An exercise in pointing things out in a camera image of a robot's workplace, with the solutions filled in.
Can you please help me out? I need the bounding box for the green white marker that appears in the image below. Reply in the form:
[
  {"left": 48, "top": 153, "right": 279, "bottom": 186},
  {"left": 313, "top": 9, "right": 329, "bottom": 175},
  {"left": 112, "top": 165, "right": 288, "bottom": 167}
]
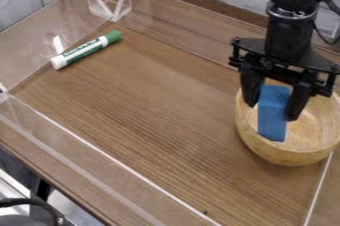
[{"left": 51, "top": 30, "right": 123, "bottom": 70}]

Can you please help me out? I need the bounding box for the clear acrylic tray wall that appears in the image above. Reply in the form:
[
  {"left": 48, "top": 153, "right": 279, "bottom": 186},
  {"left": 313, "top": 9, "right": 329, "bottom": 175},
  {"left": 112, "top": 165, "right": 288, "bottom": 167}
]
[{"left": 0, "top": 0, "right": 340, "bottom": 226}]

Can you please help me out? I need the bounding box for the blue block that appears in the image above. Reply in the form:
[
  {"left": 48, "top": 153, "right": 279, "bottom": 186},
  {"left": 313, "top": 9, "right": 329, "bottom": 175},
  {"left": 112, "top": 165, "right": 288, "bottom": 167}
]
[{"left": 257, "top": 85, "right": 289, "bottom": 142}]

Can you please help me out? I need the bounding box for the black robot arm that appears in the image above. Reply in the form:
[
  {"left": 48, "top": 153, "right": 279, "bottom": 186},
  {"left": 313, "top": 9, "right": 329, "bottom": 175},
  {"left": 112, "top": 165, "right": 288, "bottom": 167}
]
[{"left": 229, "top": 0, "right": 340, "bottom": 121}]

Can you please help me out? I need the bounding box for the brown wooden bowl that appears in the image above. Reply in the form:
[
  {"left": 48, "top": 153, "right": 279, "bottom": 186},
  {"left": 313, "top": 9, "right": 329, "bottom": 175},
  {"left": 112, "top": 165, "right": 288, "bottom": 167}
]
[{"left": 235, "top": 80, "right": 340, "bottom": 166}]

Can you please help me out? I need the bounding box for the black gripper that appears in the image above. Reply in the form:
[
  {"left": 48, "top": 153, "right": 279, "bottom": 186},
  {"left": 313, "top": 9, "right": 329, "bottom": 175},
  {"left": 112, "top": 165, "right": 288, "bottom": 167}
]
[{"left": 228, "top": 37, "right": 340, "bottom": 121}]

